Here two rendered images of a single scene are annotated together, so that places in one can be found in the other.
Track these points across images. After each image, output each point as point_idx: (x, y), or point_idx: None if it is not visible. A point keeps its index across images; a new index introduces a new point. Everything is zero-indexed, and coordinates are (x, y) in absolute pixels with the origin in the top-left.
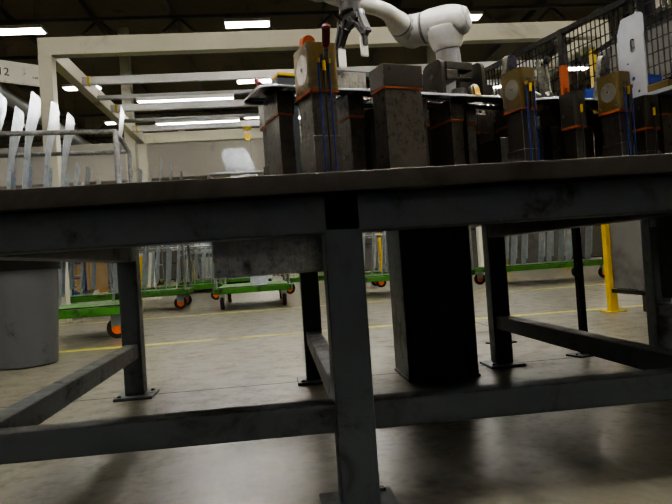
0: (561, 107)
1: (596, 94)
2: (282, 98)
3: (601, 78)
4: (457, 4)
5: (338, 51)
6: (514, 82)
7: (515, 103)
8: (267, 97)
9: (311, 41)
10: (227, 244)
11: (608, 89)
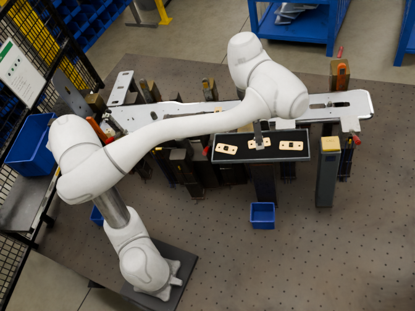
0: (178, 102)
1: (152, 97)
2: None
3: (152, 87)
4: (69, 115)
5: (262, 137)
6: (215, 86)
7: (217, 94)
8: (357, 111)
9: (344, 58)
10: None
11: (155, 90)
